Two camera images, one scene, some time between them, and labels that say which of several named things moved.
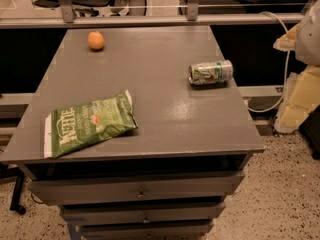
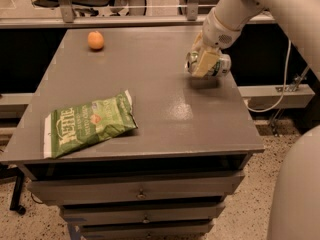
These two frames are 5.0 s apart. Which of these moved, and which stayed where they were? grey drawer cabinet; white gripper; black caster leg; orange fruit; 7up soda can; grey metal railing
Moved: 7up soda can; white gripper
Stayed: orange fruit; black caster leg; grey drawer cabinet; grey metal railing
